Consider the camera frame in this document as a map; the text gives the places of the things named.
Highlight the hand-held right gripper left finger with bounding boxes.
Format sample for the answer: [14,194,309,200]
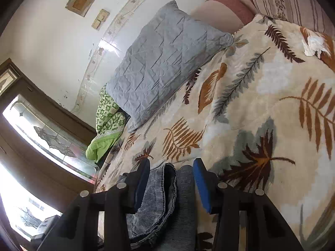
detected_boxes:
[37,158,151,251]

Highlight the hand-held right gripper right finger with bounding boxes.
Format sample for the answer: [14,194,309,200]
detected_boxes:
[193,158,305,251]

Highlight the blue denim pants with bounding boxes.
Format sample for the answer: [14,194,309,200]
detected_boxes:
[126,163,197,251]

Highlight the green patterned quilt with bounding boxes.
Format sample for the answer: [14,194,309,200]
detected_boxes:
[86,84,126,163]

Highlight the leaf print blanket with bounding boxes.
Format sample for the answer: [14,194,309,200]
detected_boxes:
[93,14,335,251]

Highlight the brown wooden door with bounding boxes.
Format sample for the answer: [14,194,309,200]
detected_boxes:
[0,58,98,251]

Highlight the stained glass door pane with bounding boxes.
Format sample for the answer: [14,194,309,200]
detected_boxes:
[0,162,63,241]
[3,94,97,182]

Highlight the grey quilted pillow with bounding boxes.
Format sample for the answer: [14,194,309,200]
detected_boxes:
[106,0,234,133]

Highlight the small stained glass transom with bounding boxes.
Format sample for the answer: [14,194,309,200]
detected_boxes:
[0,67,20,95]

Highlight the pink sofa armrest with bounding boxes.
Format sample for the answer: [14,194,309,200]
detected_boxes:
[190,0,255,29]

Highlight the white crumpled tissue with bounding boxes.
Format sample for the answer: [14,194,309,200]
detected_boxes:
[301,31,331,58]

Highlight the beige wall switch plate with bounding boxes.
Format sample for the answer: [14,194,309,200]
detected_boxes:
[91,9,110,30]

